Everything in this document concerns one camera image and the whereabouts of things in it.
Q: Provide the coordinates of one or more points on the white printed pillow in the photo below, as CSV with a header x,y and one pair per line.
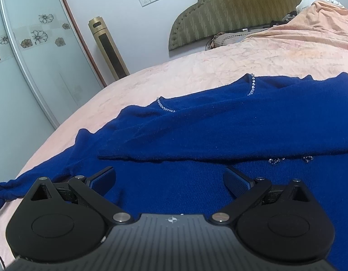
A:
x,y
318,0

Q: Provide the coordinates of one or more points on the pink bed sheet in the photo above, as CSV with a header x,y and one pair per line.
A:
x,y
190,67

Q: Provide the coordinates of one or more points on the gold tower air conditioner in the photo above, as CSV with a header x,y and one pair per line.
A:
x,y
109,50

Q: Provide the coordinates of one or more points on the blue knit sweater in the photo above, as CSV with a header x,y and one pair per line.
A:
x,y
190,124

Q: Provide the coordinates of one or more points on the olive green padded headboard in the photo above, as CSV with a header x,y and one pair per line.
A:
x,y
233,5

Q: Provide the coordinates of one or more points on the flower print wardrobe door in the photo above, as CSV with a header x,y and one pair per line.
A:
x,y
35,62

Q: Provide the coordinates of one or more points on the dark cloth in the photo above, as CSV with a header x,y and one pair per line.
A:
x,y
289,16

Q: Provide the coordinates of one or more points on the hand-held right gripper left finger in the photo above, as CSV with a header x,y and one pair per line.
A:
x,y
104,179

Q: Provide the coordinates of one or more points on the brown patterned pillow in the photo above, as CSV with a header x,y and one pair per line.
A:
x,y
224,39

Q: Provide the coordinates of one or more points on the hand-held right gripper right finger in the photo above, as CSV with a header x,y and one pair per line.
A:
x,y
236,181

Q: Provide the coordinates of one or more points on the peach blanket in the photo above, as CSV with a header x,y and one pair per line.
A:
x,y
326,19

